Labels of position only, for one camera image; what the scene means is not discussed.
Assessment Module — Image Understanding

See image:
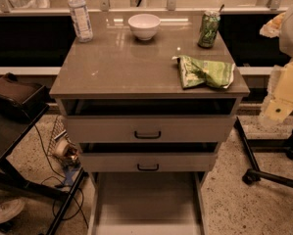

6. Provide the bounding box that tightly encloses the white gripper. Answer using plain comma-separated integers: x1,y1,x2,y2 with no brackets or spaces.
259,5,293,125

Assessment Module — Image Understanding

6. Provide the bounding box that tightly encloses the green jalapeno chip bag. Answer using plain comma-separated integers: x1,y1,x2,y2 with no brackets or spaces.
173,55,235,89

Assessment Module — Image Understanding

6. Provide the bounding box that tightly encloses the clear blue plastic bottle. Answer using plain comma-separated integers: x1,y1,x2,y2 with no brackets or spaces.
68,0,93,42

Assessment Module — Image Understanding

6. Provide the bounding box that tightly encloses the green soda can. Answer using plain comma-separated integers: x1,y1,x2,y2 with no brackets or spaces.
198,10,220,48

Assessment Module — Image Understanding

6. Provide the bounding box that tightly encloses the black office chair base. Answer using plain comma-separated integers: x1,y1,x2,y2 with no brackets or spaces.
233,116,293,235

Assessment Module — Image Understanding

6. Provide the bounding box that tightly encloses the grey drawer cabinet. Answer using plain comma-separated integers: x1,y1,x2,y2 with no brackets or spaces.
49,10,251,235

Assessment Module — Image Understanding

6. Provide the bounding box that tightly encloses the white ceramic bowl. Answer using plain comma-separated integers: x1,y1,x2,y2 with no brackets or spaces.
128,14,161,40

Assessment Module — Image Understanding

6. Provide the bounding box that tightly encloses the upper grey drawer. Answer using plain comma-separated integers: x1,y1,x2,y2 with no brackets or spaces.
63,116,235,143

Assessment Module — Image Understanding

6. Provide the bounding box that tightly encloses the bottom open grey drawer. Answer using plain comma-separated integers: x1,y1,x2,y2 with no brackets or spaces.
87,172,208,235

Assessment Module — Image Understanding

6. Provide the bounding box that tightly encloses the lower grey drawer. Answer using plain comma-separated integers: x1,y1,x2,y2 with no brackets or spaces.
79,153,218,172

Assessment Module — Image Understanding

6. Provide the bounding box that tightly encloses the white shoe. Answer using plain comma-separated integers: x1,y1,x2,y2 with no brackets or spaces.
0,199,24,224

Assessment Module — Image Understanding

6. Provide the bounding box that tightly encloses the wire basket with clutter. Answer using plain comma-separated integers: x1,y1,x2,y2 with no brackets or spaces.
47,116,79,167

